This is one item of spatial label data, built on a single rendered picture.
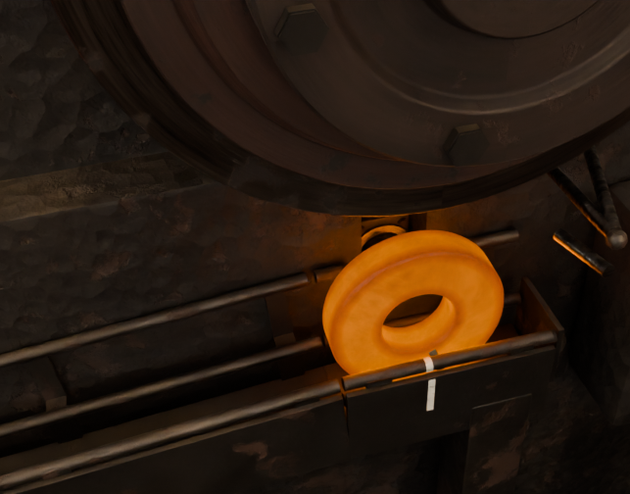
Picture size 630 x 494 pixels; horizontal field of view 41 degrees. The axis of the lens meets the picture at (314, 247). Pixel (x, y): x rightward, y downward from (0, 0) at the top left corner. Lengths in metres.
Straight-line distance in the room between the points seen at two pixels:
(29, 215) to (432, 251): 0.31
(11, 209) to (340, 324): 0.27
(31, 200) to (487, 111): 0.37
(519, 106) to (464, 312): 0.29
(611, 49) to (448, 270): 0.26
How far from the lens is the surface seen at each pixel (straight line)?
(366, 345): 0.73
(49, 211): 0.68
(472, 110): 0.48
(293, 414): 0.72
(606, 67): 0.51
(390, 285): 0.69
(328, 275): 0.74
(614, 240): 0.58
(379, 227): 0.79
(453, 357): 0.74
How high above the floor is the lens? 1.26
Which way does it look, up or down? 40 degrees down
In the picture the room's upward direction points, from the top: 3 degrees counter-clockwise
